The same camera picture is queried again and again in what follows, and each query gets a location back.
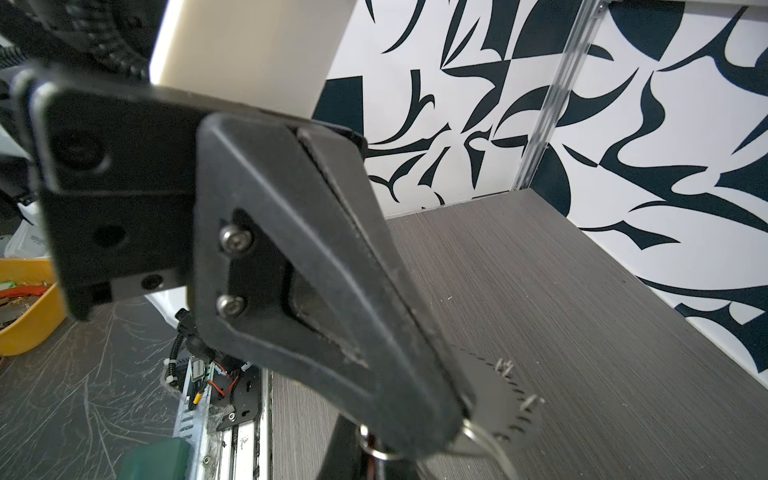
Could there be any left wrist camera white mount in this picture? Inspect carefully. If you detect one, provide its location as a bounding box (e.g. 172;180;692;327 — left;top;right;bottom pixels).
149;0;355;118

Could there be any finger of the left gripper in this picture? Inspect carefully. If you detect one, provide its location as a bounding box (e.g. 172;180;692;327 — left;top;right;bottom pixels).
297;124;476;417
190;112;466;460

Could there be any dark green pad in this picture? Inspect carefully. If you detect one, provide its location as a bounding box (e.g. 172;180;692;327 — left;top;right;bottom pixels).
116;438;190;480

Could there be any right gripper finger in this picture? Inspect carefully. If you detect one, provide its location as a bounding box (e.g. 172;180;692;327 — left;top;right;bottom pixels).
315;415;367;480

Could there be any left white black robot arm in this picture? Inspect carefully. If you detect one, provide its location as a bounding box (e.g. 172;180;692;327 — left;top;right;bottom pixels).
1;1;477;460

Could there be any yellow tray with keys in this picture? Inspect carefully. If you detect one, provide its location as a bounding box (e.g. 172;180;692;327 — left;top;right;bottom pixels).
1;258;67;357

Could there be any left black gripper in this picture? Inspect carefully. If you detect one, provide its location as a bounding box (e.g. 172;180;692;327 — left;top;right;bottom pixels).
11;62;367;322

